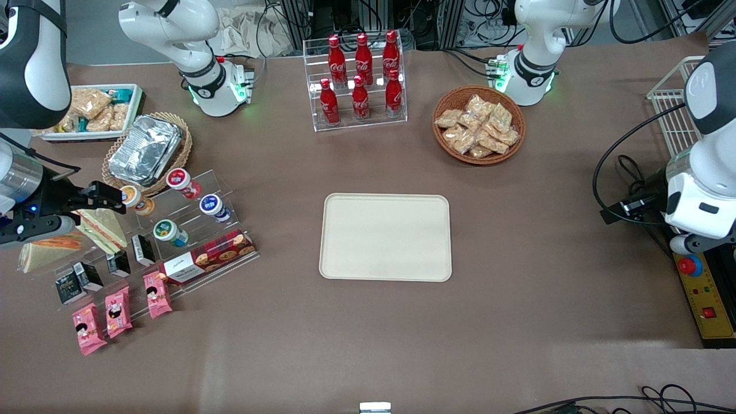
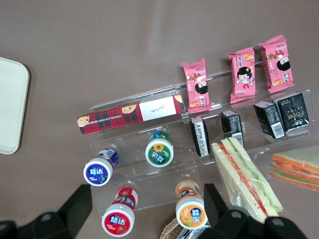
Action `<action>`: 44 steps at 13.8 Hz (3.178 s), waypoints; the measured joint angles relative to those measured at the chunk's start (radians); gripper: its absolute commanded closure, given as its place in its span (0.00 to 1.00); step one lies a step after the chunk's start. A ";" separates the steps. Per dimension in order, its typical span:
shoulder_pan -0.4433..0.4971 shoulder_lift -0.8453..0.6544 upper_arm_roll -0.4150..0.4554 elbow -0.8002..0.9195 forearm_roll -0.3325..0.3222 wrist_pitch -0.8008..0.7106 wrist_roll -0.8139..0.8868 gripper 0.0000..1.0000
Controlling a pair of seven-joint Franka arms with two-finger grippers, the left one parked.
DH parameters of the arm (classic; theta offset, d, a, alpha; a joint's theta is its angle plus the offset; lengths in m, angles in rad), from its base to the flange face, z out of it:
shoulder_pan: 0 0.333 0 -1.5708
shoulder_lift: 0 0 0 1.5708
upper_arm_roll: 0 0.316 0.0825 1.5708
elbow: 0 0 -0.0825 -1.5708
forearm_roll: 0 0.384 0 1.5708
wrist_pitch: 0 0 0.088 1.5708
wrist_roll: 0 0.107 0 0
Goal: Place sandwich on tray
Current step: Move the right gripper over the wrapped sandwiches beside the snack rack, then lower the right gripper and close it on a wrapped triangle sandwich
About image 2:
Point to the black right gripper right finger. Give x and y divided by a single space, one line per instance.
224 221

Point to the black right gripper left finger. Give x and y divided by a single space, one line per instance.
74 211

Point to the sandwich with orange crust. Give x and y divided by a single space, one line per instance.
296 164

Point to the wrapped sandwich with lettuce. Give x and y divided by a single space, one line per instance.
239 171

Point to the beige plastic tray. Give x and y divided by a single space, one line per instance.
10 107

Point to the aluminium foil container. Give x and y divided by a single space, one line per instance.
190 234

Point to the orange gum bottle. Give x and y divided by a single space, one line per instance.
190 207

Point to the red gum bottle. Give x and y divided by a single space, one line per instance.
119 216

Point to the blue gum bottle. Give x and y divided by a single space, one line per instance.
98 171

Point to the flat wicker basket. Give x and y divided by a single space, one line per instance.
169 230

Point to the clear acrylic tiered stand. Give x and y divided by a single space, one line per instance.
154 190

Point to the black packet with white label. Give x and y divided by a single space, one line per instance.
200 135

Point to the black tissue packet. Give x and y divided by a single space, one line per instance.
269 119
233 127
294 113

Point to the green gum bottle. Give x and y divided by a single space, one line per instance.
159 150

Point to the red plaid cookie box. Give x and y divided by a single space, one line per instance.
109 118

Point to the pink cartoon snack packet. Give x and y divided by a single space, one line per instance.
242 74
197 85
277 63

